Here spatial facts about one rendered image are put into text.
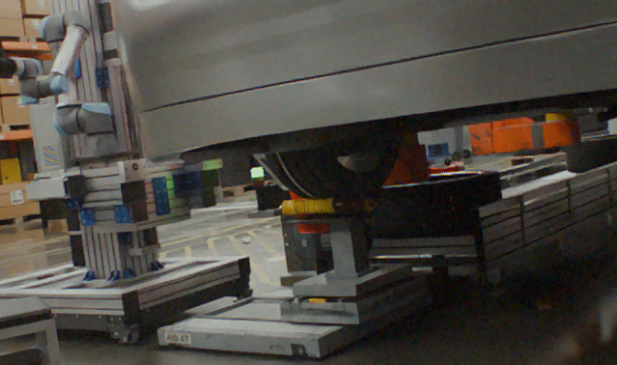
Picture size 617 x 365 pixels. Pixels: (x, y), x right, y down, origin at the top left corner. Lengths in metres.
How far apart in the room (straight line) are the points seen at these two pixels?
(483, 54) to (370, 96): 0.29
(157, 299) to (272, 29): 1.99
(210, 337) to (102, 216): 0.86
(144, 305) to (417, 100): 2.11
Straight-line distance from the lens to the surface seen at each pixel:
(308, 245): 3.65
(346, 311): 3.00
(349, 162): 3.34
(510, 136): 5.44
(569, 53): 1.67
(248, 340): 3.13
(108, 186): 3.68
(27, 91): 3.63
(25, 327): 2.80
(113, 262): 4.02
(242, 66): 2.05
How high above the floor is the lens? 0.77
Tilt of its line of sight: 3 degrees down
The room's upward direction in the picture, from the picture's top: 7 degrees counter-clockwise
